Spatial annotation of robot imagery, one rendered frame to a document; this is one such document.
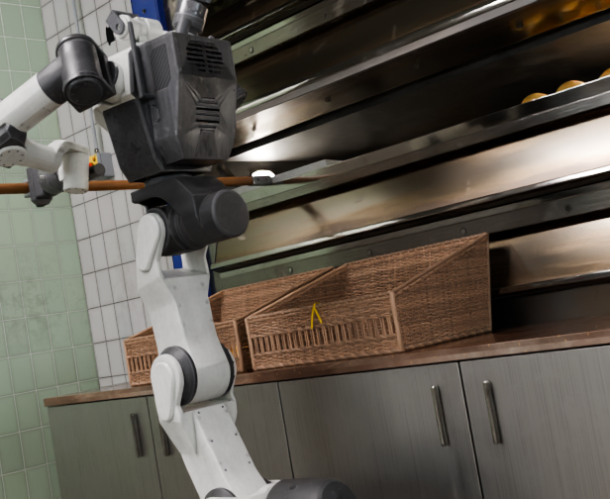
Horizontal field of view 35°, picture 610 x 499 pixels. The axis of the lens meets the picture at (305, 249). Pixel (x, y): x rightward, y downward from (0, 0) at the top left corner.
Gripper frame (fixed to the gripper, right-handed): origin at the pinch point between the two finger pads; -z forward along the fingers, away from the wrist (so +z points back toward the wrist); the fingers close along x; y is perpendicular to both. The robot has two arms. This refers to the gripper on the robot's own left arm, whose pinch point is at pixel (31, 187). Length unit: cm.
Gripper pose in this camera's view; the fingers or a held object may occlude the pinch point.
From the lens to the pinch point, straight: 283.1
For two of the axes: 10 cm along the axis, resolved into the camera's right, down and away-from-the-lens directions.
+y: 6.9, -0.7, 7.2
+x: 1.7, 9.8, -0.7
